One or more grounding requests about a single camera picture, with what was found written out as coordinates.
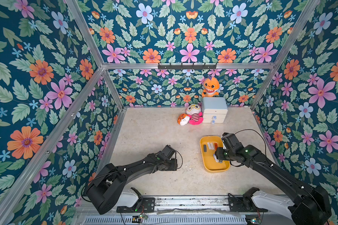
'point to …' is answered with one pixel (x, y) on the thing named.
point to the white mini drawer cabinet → (214, 109)
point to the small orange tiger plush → (183, 119)
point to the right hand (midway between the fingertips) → (218, 152)
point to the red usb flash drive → (216, 146)
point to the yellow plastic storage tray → (210, 164)
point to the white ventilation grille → (220, 219)
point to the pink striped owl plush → (194, 111)
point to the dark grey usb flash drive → (204, 148)
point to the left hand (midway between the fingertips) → (176, 165)
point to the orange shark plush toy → (211, 86)
